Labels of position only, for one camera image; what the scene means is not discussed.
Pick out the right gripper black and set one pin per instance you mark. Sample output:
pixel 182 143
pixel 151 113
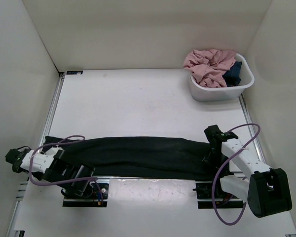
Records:
pixel 215 164

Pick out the black trousers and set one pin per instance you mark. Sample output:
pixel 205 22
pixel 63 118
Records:
pixel 147 157

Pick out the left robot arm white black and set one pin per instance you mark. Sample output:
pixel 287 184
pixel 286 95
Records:
pixel 54 167

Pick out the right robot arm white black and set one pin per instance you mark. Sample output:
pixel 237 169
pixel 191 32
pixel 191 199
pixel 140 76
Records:
pixel 239 173

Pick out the navy blue garment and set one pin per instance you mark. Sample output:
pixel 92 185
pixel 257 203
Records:
pixel 232 77

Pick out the pink crumpled garment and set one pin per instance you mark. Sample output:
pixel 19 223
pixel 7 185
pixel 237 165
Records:
pixel 208 66

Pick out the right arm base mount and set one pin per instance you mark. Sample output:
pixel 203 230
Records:
pixel 223 200

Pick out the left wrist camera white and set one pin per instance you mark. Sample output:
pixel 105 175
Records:
pixel 52 151

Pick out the aluminium frame rail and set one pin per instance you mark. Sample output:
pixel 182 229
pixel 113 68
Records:
pixel 11 231

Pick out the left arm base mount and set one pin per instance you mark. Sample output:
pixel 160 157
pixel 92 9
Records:
pixel 96 195

